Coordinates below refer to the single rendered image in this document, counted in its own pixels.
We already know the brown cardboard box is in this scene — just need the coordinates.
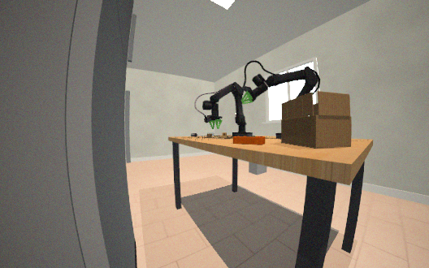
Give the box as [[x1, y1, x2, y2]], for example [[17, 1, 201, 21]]
[[281, 91, 352, 149]]

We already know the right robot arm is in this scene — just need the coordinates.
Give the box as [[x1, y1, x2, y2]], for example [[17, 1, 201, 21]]
[[202, 82, 253, 134]]

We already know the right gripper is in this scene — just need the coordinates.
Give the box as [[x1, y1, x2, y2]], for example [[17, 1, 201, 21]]
[[206, 110, 222, 129]]

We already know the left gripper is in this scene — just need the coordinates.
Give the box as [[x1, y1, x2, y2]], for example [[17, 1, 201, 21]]
[[241, 86, 262, 104]]

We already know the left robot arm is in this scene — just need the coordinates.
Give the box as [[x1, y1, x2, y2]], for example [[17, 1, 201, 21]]
[[252, 67, 319, 97]]

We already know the orange digital multimeter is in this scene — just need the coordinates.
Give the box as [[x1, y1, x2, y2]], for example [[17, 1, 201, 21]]
[[233, 136, 266, 145]]

